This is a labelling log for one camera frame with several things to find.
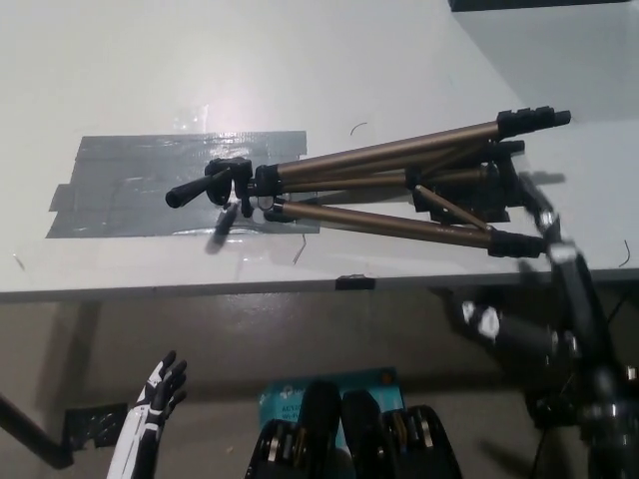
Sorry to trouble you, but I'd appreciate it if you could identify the dark object at table end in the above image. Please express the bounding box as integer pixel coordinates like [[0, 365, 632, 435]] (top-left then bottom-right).
[[448, 0, 639, 12]]

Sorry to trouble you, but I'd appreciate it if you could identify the black device on floor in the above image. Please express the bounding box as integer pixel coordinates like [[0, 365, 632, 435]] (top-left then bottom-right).
[[527, 386, 588, 433]]

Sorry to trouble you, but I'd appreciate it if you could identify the bronze and black camera tripod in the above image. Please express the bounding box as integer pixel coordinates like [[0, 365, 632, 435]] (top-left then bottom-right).
[[165, 106, 573, 258]]

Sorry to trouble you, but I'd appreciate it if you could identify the clear tape patch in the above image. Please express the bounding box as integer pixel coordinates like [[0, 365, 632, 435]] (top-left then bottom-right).
[[172, 104, 211, 129]]

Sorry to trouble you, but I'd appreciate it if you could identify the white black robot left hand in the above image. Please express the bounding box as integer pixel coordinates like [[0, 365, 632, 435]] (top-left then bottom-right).
[[107, 350, 189, 479]]

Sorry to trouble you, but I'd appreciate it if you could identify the black table leg bar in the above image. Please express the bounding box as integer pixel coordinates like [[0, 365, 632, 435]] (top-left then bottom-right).
[[0, 391, 76, 470]]

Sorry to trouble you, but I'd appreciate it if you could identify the large black tape patch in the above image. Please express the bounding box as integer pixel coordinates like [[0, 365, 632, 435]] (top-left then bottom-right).
[[409, 167, 511, 227]]

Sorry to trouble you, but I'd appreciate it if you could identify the thin black cable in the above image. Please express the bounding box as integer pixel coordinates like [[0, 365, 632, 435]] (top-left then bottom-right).
[[533, 436, 551, 479]]

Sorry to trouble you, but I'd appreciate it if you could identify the grey duct tape patch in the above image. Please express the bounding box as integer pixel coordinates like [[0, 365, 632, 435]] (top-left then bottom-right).
[[44, 130, 321, 241]]

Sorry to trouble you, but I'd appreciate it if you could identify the teal router box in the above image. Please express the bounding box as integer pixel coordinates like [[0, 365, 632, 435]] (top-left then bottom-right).
[[257, 367, 404, 479]]

